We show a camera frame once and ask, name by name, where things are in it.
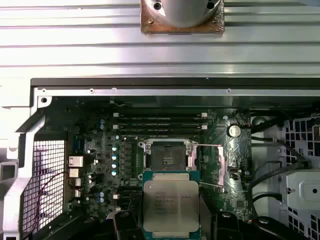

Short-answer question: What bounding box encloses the red black twisted wire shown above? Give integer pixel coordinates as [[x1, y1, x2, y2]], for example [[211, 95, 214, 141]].
[[34, 171, 69, 227]]

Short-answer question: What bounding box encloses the black cable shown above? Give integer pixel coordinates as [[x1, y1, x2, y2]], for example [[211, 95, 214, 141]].
[[251, 161, 285, 198], [251, 136, 312, 168]]

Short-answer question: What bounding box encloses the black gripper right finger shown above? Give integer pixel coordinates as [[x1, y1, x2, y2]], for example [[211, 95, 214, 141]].
[[199, 199, 301, 240]]

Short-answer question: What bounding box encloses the brown square base plate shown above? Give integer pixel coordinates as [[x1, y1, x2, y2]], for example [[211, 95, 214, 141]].
[[139, 0, 226, 35]]

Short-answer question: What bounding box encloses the blue port connector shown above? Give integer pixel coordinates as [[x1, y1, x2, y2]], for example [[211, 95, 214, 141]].
[[73, 136, 87, 154]]

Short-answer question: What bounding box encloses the metal socket cover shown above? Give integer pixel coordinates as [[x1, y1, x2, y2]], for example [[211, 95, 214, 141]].
[[186, 142, 229, 188]]

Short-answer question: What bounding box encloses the black clip RAM slot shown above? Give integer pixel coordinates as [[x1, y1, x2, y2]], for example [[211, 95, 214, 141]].
[[112, 129, 210, 135], [112, 117, 210, 124]]

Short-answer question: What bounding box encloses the silver CPU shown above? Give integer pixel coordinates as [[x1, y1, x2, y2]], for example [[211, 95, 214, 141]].
[[141, 171, 201, 240]]

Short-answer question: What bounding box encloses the grey metal drive cage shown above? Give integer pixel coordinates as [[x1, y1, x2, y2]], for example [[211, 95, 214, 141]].
[[277, 117, 320, 240]]

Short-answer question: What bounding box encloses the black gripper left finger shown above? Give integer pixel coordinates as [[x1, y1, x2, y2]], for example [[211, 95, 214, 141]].
[[37, 210, 145, 240]]

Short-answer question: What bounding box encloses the silver coin battery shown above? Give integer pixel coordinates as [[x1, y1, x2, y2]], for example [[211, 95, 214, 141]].
[[226, 124, 242, 138]]

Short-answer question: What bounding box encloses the green motherboard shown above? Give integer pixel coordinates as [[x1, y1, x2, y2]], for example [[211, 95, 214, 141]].
[[65, 98, 254, 226]]

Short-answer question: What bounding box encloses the CPU socket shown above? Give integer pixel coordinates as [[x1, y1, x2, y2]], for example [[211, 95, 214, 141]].
[[138, 136, 201, 174]]

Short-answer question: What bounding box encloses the black PC case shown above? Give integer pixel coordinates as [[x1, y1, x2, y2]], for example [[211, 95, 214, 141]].
[[0, 77, 320, 240]]

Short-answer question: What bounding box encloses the white clip RAM slot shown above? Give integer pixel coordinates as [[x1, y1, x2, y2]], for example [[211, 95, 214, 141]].
[[112, 112, 210, 118], [112, 123, 210, 130]]

